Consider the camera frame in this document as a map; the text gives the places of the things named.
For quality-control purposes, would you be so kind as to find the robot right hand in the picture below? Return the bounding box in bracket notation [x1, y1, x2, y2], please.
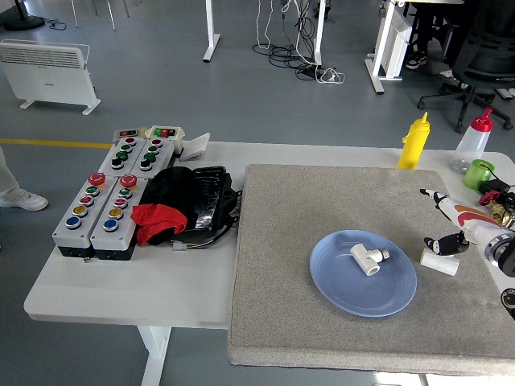
[419, 187, 505, 257]

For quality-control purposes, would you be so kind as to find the white plastic pipe tee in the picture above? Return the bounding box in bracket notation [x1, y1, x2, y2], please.
[419, 247, 460, 277]

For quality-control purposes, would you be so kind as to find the white pipe tee metal thread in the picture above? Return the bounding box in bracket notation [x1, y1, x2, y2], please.
[348, 242, 390, 278]

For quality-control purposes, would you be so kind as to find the blue plate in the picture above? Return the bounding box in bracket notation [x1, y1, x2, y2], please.
[308, 228, 418, 318]

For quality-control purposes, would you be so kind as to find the green plastic cup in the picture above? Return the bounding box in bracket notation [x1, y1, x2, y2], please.
[462, 158, 496, 191]

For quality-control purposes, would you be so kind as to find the black power adapter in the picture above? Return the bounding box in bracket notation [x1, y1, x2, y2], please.
[476, 178, 513, 195]

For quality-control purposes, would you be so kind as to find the clear squeeze bottle red cap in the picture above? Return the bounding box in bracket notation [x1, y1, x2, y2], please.
[448, 106, 495, 175]

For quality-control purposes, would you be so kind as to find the yellow squeeze bottle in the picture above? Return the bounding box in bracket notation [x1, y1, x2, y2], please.
[397, 112, 431, 170]

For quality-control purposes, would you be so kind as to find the grey-brown mat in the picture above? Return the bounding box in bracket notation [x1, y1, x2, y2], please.
[227, 162, 515, 377]

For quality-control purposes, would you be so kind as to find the black office chair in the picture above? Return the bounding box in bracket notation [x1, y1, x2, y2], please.
[416, 0, 515, 135]

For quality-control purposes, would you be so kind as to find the white desk with side panel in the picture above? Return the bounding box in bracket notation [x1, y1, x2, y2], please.
[364, 0, 464, 96]

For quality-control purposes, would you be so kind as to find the seated person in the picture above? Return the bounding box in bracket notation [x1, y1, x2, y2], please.
[405, 0, 482, 80]

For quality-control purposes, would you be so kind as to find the white desk leg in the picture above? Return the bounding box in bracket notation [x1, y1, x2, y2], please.
[312, 0, 328, 67]
[202, 0, 222, 64]

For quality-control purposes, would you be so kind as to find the black plastic tray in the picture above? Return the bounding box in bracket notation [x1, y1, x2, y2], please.
[187, 165, 243, 233]

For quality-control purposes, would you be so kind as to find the black cloth bag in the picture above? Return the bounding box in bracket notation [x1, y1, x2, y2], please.
[140, 165, 199, 235]

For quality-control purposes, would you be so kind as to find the grey four-button control box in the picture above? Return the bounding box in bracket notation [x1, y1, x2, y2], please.
[97, 136, 147, 179]
[127, 138, 176, 180]

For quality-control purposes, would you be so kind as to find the red cloth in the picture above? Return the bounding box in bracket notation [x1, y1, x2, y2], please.
[130, 203, 189, 247]

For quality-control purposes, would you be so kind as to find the white table leg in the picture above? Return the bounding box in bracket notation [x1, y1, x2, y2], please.
[136, 325, 173, 386]

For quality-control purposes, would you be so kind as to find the grey five-button control box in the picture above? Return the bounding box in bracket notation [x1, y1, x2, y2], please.
[89, 173, 150, 262]
[51, 172, 118, 259]

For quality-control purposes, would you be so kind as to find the white panel heater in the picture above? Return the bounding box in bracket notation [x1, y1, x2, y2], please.
[0, 39, 102, 117]

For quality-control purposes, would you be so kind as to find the black stand base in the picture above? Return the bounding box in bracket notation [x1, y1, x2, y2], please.
[3, 0, 47, 32]

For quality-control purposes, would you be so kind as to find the brass valve red handle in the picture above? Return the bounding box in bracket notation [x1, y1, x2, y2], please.
[478, 190, 515, 227]

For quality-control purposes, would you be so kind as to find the black floor cable bundle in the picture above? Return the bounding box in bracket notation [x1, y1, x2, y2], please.
[252, 0, 326, 82]

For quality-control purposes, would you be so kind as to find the white hanging cable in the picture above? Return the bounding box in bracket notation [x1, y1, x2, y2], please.
[256, 0, 274, 51]

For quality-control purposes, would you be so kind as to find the wire harness white connector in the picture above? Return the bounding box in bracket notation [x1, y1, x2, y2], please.
[170, 223, 237, 253]

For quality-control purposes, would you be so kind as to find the white wall switch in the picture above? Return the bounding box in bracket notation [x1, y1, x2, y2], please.
[179, 132, 212, 162]

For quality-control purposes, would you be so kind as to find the cream small switch box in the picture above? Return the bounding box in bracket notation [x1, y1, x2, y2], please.
[144, 125, 187, 154]

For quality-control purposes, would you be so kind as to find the grey small switch box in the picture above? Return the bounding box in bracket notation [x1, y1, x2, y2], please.
[113, 128, 150, 142]

